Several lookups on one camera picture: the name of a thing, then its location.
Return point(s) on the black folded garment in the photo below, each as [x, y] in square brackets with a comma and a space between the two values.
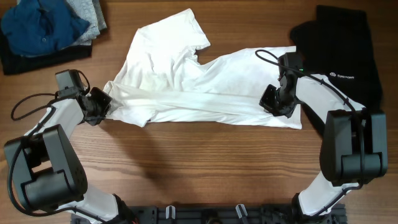
[13, 64]

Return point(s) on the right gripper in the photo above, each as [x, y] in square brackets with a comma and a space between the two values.
[265, 102]

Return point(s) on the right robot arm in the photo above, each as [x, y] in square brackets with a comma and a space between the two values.
[354, 140]

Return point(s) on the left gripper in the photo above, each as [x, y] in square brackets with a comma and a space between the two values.
[104, 100]

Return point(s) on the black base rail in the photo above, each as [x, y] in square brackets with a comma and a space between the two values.
[266, 214]

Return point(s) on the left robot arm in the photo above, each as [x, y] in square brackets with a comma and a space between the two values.
[45, 175]

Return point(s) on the light grey folded garment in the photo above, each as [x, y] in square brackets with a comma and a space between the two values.
[91, 11]

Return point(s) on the black garment with logo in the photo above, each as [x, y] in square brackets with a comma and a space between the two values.
[338, 44]

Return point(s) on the white t-shirt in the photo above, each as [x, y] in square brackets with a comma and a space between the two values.
[162, 80]

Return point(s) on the blue shirt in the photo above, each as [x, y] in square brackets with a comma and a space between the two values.
[41, 27]

